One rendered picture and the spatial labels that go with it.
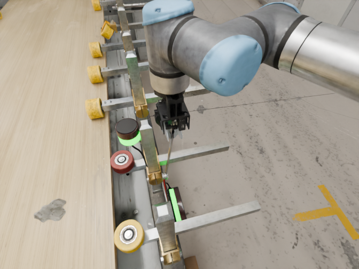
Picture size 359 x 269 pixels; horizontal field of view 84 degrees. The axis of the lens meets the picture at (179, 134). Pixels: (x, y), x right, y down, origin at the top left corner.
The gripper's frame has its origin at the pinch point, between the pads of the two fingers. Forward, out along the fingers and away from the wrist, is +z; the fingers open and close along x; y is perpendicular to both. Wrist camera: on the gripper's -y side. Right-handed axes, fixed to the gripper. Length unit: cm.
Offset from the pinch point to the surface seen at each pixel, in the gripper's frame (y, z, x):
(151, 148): 4.0, 0.4, -7.1
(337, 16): -190, 55, 275
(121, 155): -3.8, 10.8, -17.7
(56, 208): 10.7, 10.7, -37.7
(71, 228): 17.3, 11.4, -33.1
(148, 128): 4.0, -8.7, -7.0
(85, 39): -101, 10, -34
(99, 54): -73, 7, -24
